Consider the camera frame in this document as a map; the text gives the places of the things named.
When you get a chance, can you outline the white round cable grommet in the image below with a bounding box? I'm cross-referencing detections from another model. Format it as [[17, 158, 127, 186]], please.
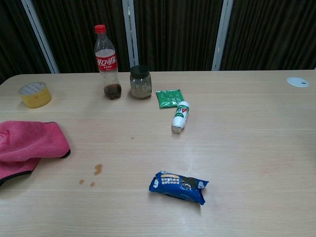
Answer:
[[286, 76, 310, 88]]

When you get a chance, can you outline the yellow tape roll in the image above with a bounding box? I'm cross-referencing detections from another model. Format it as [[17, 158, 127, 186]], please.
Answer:
[[18, 81, 53, 109]]

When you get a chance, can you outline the pink cloth with black trim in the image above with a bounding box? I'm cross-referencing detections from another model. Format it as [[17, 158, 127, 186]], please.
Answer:
[[0, 120, 72, 188]]

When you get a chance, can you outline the small white drink bottle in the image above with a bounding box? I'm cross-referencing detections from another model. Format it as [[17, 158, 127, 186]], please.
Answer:
[[171, 100, 191, 135]]

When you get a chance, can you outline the blue cookie packet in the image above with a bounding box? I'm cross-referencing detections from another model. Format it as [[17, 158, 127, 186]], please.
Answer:
[[148, 170, 210, 206]]

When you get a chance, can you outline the green sachet packet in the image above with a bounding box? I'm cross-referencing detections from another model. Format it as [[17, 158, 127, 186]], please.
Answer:
[[156, 88, 185, 109]]

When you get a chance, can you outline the cola bottle with red cap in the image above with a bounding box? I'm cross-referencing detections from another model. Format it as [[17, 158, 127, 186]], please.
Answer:
[[94, 24, 122, 100]]

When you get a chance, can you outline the glass jar with black lid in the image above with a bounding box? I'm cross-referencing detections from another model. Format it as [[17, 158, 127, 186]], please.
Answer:
[[129, 65, 153, 99]]

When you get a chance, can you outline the grey partition post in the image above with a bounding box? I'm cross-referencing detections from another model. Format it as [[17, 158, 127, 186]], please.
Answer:
[[21, 0, 60, 74], [122, 0, 139, 72], [211, 0, 234, 72]]

